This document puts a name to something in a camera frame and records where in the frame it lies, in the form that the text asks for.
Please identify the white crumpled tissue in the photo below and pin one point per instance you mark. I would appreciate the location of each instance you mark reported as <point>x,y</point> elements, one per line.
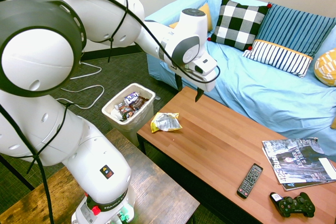
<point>116,113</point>

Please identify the white plastic trash bin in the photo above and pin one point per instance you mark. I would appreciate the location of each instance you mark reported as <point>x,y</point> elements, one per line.
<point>126,129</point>

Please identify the red black panda snack wrapper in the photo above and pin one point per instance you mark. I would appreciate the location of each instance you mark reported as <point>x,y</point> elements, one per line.
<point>126,110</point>

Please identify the brown snack wrapper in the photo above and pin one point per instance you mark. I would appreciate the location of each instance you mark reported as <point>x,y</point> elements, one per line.
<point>141,102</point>

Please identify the small black labelled device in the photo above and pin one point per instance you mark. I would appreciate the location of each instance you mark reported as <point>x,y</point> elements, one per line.
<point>275,197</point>

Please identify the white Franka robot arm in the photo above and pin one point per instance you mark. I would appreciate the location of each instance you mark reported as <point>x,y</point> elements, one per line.
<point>34,58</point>

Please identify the empty hint water bottle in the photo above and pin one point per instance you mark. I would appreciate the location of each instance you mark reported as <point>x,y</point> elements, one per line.
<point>131,98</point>

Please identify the black remote control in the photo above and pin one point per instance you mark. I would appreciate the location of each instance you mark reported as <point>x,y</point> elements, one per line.
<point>249,181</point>

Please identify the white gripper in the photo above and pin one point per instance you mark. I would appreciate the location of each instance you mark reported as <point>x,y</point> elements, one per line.
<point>207,83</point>

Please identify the black white checkered pillow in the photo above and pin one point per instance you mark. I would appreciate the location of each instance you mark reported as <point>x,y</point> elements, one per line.
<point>239,24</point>

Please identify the rustic wooden robot table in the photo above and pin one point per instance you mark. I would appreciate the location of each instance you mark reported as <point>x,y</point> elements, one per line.
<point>157,192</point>

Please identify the light blue sofa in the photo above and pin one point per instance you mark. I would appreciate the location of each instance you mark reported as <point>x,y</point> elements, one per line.
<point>257,90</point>

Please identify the blue striped pillow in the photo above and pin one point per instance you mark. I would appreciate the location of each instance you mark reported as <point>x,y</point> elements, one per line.
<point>294,30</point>

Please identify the wooden coffee table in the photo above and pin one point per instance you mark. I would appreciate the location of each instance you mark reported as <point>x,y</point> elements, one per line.
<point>223,140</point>

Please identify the black game controller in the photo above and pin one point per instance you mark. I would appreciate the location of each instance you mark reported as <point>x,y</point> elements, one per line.
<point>295,205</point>

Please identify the magazine under business magazine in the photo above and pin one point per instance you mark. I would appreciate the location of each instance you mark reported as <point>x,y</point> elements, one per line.
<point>302,185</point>

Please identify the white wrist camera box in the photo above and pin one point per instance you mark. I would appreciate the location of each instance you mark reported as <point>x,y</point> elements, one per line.
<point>207,64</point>

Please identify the yellow chip bag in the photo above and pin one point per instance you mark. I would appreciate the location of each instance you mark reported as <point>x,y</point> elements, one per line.
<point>164,123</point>

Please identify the white navy striped pillow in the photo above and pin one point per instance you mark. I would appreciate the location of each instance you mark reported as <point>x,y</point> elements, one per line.
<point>278,56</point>

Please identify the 425 Business magazine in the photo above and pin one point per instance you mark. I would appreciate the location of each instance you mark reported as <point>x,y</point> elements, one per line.
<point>296,161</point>

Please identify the plain yellow pillow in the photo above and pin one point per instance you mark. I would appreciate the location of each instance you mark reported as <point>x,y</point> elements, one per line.
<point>208,14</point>

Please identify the yellow white patterned pillow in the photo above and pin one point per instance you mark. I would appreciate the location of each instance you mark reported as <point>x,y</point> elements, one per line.
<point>326,68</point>

